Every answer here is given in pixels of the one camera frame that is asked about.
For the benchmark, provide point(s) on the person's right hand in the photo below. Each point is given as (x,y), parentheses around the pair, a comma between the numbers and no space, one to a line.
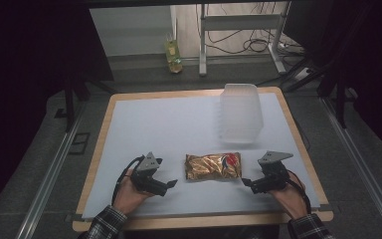
(291,199)

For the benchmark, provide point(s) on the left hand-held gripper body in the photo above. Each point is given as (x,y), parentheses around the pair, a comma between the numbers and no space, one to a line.
(147,172)

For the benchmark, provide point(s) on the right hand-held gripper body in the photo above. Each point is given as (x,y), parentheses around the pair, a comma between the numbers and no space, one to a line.
(272,174)

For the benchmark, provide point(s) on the white power strip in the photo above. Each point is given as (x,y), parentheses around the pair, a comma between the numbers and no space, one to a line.
(303,73)

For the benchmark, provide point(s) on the white metal desk frame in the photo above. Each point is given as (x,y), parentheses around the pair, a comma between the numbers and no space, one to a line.
(240,22)

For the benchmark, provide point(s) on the white table mat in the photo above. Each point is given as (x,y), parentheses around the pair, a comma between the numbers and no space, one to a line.
(179,126)

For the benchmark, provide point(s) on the person's left hand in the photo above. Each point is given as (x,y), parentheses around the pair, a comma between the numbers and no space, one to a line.
(129,197)

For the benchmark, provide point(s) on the black floor plate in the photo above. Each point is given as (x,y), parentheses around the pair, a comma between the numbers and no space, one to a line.
(79,143)

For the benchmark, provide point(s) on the yellow drink bottle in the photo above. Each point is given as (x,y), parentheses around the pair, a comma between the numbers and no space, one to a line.
(173,54)

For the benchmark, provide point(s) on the translucent plastic container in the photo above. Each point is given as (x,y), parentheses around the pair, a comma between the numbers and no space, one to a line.
(242,114)

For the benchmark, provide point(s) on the gold foil snack packet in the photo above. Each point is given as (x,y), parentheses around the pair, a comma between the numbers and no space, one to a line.
(213,166)

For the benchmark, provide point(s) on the black stand leg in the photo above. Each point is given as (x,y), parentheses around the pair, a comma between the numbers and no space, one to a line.
(341,103)
(69,103)

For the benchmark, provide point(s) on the aluminium floor rail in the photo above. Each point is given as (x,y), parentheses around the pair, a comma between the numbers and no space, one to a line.
(48,184)
(361,166)

